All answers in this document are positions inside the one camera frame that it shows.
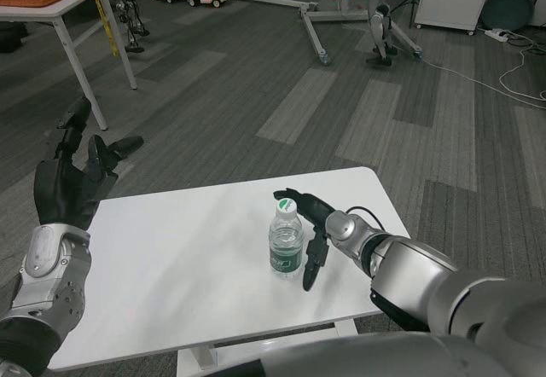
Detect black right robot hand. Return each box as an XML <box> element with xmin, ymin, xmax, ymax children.
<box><xmin>272</xmin><ymin>188</ymin><xmax>334</xmax><ymax>293</ymax></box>

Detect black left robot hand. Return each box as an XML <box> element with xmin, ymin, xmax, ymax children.
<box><xmin>32</xmin><ymin>96</ymin><xmax>145</xmax><ymax>231</ymax></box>

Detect clear water bottle green label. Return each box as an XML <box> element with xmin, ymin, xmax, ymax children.
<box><xmin>268</xmin><ymin>197</ymin><xmax>305</xmax><ymax>281</ymax></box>

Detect black bag under table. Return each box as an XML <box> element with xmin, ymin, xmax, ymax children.
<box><xmin>0</xmin><ymin>22</ymin><xmax>29</xmax><ymax>54</ymax></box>

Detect silver robot chest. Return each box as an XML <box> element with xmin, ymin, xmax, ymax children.
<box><xmin>221</xmin><ymin>333</ymin><xmax>546</xmax><ymax>377</ymax></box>

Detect yellow measuring tape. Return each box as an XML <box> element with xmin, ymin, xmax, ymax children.
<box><xmin>91</xmin><ymin>0</ymin><xmax>119</xmax><ymax>57</ymax></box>

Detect white side table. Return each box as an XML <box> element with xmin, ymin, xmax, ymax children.
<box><xmin>0</xmin><ymin>0</ymin><xmax>138</xmax><ymax>131</ymax></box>

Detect black robot legs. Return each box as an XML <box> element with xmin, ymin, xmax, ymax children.
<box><xmin>108</xmin><ymin>0</ymin><xmax>150</xmax><ymax>53</ymax></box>

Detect hanging silver humanoid robot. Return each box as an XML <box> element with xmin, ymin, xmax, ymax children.
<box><xmin>365</xmin><ymin>0</ymin><xmax>409</xmax><ymax>67</ymax></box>

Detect white power strip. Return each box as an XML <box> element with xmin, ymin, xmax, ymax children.
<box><xmin>484</xmin><ymin>28</ymin><xmax>511</xmax><ymax>44</ymax></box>

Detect dark teal round ball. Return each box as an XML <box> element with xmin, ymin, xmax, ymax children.
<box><xmin>480</xmin><ymin>0</ymin><xmax>534</xmax><ymax>32</ymax></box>

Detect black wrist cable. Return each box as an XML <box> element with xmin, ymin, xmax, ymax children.
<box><xmin>346</xmin><ymin>206</ymin><xmax>387</xmax><ymax>234</ymax></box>

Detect white gantry stand frame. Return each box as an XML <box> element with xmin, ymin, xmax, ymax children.
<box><xmin>232</xmin><ymin>0</ymin><xmax>424</xmax><ymax>66</ymax></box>

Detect white floor cable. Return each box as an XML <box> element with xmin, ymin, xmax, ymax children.
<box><xmin>421</xmin><ymin>48</ymin><xmax>546</xmax><ymax>109</ymax></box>

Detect black floor cable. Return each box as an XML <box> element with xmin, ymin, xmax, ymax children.
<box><xmin>507</xmin><ymin>31</ymin><xmax>546</xmax><ymax>54</ymax></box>

